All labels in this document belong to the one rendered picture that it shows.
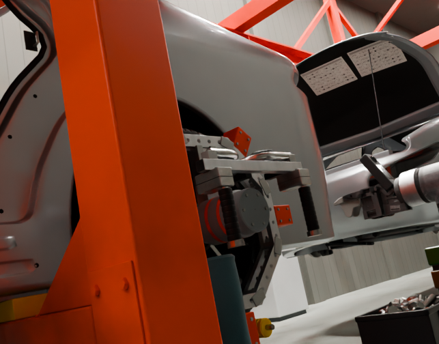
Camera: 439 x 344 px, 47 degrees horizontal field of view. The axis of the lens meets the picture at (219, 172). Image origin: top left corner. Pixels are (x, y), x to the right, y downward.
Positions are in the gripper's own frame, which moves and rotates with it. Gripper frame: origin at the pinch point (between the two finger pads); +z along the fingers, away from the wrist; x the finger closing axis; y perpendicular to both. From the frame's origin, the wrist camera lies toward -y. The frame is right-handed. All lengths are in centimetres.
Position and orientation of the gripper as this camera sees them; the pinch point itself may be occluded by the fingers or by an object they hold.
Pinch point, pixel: (337, 201)
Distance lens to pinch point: 148.1
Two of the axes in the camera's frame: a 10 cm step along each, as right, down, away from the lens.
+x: 7.0, 0.1, 7.1
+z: -6.8, 2.8, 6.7
